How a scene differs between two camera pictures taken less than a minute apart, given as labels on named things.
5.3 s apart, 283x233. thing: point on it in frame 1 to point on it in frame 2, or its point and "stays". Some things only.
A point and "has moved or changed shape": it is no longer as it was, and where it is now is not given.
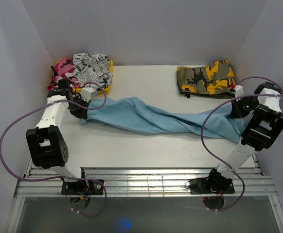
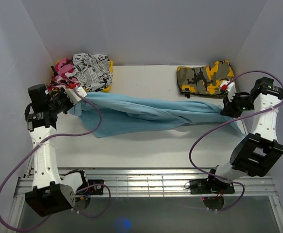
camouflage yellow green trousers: x=215 y=80 stays
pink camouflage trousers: x=63 y=68 stays
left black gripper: x=82 y=114 to x=70 y=104
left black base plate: x=82 y=187 stays
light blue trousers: x=137 y=114 has moved or changed shape
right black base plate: x=203 y=186 stays
